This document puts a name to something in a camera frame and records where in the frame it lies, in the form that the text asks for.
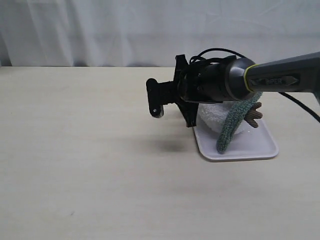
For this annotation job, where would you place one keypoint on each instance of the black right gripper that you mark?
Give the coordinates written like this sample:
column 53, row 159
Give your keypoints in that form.
column 200, row 82

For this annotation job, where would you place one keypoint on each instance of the white plush snowman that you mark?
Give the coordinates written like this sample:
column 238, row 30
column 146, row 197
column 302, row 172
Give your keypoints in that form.
column 213, row 115

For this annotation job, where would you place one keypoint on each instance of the green knitted scarf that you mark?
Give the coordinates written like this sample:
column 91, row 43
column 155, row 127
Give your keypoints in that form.
column 245, row 110

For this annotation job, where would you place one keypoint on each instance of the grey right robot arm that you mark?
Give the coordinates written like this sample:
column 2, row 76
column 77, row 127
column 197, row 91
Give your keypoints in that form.
column 237, row 78

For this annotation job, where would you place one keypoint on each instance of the white rectangular plastic tray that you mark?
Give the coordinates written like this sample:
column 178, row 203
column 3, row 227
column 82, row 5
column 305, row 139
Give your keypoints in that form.
column 251, row 144

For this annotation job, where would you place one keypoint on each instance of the white curtain backdrop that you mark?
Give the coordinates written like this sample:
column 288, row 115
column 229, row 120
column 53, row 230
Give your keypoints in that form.
column 150, row 33

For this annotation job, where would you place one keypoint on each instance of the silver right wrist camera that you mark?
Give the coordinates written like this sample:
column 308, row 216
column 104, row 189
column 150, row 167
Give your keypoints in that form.
column 160, row 94

